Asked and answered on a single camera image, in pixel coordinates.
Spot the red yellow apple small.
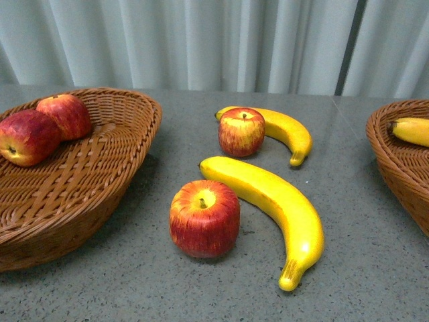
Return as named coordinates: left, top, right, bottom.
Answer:
left=218, top=107, right=265, bottom=158

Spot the large yellow banana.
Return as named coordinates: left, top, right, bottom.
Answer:
left=199, top=156, right=324, bottom=291

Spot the large red apple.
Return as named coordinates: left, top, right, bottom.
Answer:
left=169, top=180, right=241, bottom=258

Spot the small yellow banana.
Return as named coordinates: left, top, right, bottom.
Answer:
left=214, top=106, right=314, bottom=167

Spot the red apple at back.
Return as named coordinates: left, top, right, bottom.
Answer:
left=36, top=94, right=92, bottom=142

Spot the brown wicker basket left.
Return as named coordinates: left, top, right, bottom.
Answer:
left=1, top=87, right=163, bottom=272

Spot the brown wicker basket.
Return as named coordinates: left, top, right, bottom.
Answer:
left=1, top=87, right=163, bottom=272
left=366, top=99, right=428, bottom=235

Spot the dark red apple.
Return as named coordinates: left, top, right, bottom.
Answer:
left=1, top=109, right=62, bottom=167

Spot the brown wicker basket right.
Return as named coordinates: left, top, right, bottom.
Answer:
left=366, top=99, right=428, bottom=235

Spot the white pleated curtain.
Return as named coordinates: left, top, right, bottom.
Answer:
left=1, top=1, right=428, bottom=98

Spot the yellow banana in basket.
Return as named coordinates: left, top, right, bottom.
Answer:
left=388, top=117, right=429, bottom=147

